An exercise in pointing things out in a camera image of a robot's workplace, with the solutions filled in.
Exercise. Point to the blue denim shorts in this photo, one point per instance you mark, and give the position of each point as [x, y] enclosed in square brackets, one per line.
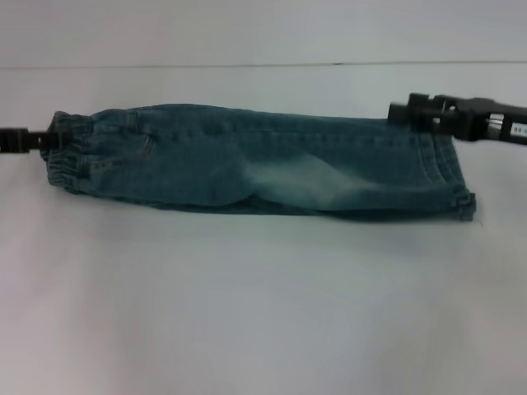
[247, 164]

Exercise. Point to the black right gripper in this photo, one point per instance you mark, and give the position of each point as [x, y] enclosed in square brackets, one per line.
[473, 121]

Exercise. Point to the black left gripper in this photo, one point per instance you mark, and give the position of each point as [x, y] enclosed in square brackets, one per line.
[14, 140]

